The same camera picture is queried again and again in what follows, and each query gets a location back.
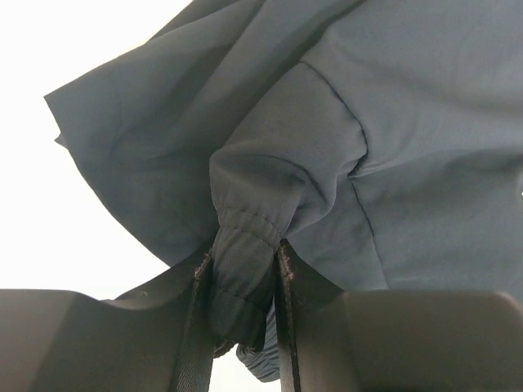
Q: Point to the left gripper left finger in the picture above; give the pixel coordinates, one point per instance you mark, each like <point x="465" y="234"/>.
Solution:
<point x="152" y="338"/>

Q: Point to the dark navy shorts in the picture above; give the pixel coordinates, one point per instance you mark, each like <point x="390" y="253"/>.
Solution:
<point x="381" y="139"/>

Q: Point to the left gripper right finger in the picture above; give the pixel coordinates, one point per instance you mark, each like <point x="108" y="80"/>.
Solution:
<point x="333" y="340"/>

